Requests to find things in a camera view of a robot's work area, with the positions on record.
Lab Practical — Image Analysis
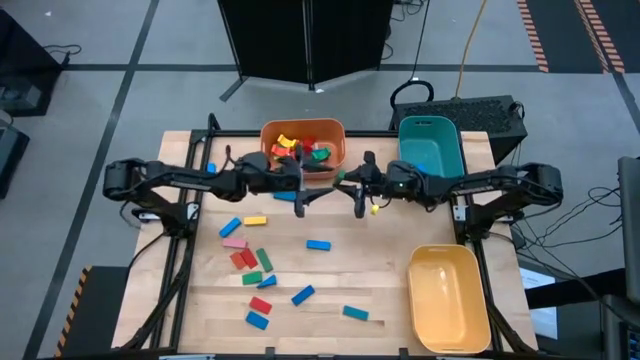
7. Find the long blue block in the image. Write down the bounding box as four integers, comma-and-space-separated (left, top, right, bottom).
290, 284, 317, 307

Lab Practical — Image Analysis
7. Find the black striped floor mat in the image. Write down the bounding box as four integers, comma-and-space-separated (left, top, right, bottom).
53, 264, 132, 359
517, 0, 640, 75

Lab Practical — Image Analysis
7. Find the yellow plastic bin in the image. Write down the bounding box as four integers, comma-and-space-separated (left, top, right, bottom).
405, 243, 493, 355

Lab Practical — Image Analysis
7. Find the black looped cable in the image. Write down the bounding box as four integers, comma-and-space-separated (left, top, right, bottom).
389, 79, 435, 109

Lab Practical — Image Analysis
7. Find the black hanging cable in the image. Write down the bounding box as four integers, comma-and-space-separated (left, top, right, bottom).
409, 0, 432, 84

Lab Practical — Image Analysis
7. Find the black aluminium table frame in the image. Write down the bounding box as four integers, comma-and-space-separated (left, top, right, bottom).
112, 112, 539, 360

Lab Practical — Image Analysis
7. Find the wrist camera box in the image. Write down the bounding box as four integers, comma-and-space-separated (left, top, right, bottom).
248, 151, 274, 171
387, 159, 416, 181

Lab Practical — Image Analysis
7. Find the orange plastic bin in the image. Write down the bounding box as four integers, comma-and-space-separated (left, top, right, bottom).
259, 117, 347, 182

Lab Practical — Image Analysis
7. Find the teal plastic bin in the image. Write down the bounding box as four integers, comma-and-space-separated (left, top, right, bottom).
397, 115, 466, 180

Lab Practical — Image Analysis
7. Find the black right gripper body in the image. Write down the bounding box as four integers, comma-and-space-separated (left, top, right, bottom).
353, 151, 419, 219

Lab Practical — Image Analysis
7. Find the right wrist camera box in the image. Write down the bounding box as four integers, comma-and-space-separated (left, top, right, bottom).
387, 159, 416, 181

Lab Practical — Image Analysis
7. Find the yellow hanging cable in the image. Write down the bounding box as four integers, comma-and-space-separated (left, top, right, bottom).
452, 0, 489, 100

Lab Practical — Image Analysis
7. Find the long green block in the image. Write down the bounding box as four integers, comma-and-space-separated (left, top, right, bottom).
255, 247, 275, 274

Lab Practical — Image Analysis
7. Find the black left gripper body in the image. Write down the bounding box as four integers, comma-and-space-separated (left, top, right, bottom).
247, 145, 307, 219

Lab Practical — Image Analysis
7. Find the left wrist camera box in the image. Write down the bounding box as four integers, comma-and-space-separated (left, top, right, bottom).
248, 151, 274, 171

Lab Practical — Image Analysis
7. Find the white paper sheet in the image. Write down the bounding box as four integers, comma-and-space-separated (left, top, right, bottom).
518, 266, 559, 341

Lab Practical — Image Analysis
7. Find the black monitor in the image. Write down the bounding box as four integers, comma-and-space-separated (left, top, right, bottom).
617, 155, 640, 306

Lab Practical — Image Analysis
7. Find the teal block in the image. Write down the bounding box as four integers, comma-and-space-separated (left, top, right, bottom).
342, 305, 370, 322

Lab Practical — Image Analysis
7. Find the black desk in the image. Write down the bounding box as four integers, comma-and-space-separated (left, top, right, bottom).
0, 8, 65, 119

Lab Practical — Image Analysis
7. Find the black computer case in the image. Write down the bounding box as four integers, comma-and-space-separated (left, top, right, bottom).
388, 94, 529, 165

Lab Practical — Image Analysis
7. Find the black partition panel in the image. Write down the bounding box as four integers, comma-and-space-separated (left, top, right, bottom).
310, 0, 396, 86
217, 0, 310, 104

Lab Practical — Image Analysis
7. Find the metal partition post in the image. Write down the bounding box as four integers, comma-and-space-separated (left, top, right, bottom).
305, 0, 317, 92

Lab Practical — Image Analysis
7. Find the black floor device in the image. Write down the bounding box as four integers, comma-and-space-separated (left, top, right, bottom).
0, 119, 31, 200

